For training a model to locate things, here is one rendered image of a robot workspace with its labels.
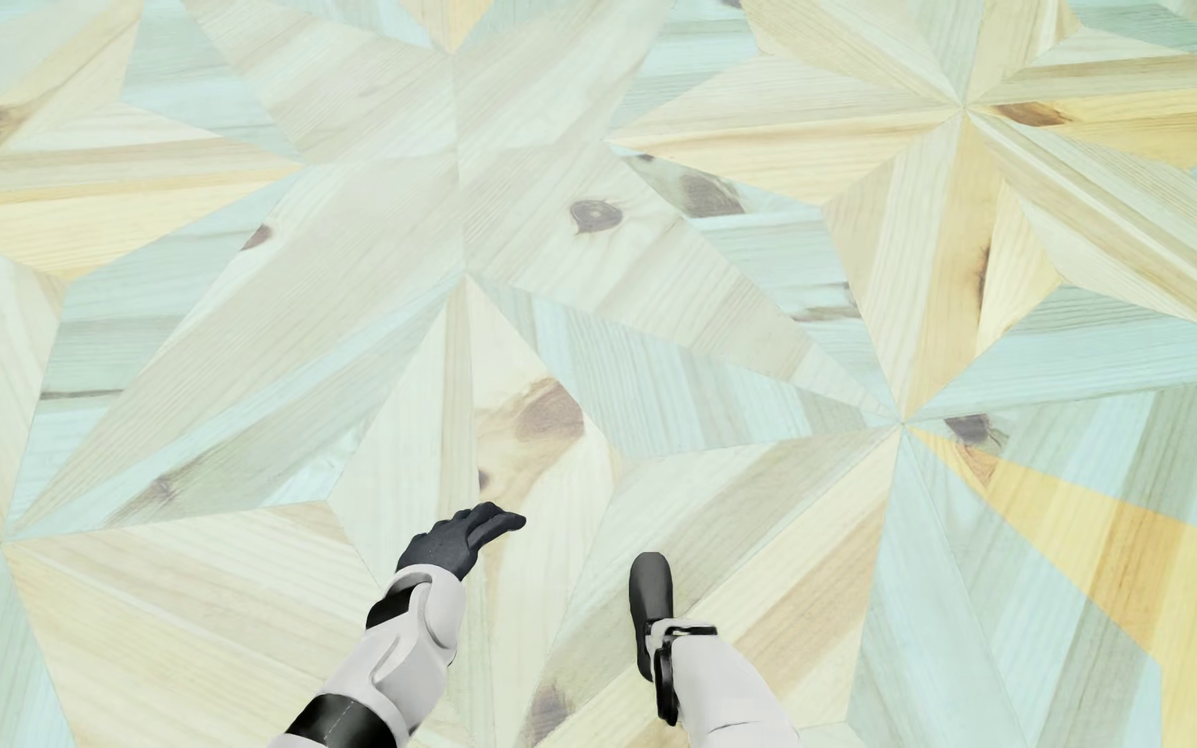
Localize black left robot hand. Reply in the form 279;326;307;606
396;503;528;582

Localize black right robot foot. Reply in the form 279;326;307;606
628;551;675;683

